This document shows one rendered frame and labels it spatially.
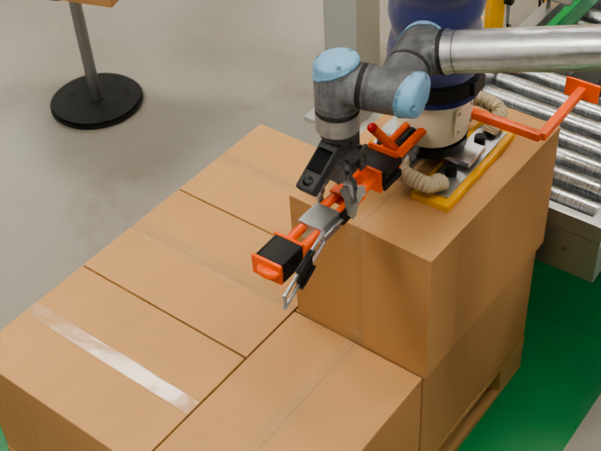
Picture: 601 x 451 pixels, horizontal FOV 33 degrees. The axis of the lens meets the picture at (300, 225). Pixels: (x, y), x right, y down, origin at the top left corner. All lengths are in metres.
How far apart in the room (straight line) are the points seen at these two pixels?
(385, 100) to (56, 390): 1.17
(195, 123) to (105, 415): 2.00
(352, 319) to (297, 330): 0.17
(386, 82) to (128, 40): 3.10
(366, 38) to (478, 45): 2.06
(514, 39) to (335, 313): 0.94
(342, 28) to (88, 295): 1.65
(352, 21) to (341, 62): 1.98
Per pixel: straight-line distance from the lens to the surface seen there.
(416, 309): 2.35
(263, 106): 4.33
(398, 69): 1.92
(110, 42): 4.91
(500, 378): 3.13
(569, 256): 2.97
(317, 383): 2.50
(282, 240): 2.05
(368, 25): 3.97
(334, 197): 2.16
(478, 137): 2.48
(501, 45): 1.94
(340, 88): 1.92
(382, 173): 2.21
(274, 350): 2.58
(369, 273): 2.37
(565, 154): 3.19
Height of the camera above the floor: 2.48
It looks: 42 degrees down
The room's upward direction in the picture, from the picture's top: 4 degrees counter-clockwise
